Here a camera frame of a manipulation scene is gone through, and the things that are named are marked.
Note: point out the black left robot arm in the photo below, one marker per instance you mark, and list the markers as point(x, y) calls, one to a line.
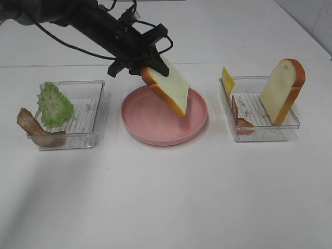
point(88, 17)

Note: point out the clear plastic tray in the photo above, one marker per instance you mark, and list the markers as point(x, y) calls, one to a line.
point(85, 128)
point(246, 93)

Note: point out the green lettuce leaf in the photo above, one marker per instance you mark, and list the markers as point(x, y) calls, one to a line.
point(54, 106)

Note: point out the pink round plate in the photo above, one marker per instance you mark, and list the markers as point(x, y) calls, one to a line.
point(151, 121)

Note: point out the yellow cheese slice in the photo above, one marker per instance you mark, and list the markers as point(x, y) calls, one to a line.
point(228, 82)

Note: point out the clear plastic left tray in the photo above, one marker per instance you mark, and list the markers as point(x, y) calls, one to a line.
point(85, 128)

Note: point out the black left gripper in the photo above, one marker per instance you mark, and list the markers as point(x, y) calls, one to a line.
point(134, 51)

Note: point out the bread slice tray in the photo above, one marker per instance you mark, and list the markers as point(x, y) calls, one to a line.
point(282, 89)
point(172, 89)

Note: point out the clear plastic right tray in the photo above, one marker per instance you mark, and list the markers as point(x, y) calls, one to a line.
point(246, 93)

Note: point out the bacon strip tray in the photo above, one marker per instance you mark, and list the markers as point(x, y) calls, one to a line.
point(36, 129)
point(242, 124)

